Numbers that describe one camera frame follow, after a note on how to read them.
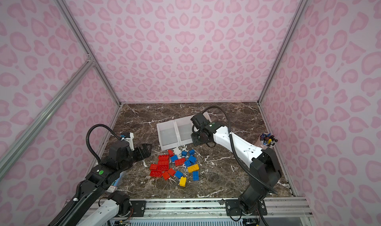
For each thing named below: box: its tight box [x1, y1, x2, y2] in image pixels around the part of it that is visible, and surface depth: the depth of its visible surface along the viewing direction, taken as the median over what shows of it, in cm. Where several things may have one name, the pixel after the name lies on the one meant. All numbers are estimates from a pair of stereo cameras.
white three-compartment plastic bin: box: [156, 111, 212, 152], surface depth 100 cm
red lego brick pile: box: [149, 149, 187, 181], surface depth 87 cm
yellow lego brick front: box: [179, 176, 188, 188], surface depth 82 cm
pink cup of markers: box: [258, 132, 279, 148], surface depth 85 cm
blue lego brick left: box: [174, 170, 184, 179], surface depth 86 cm
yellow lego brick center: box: [187, 163, 200, 173], surface depth 88 cm
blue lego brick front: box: [192, 170, 199, 181], surface depth 84 cm
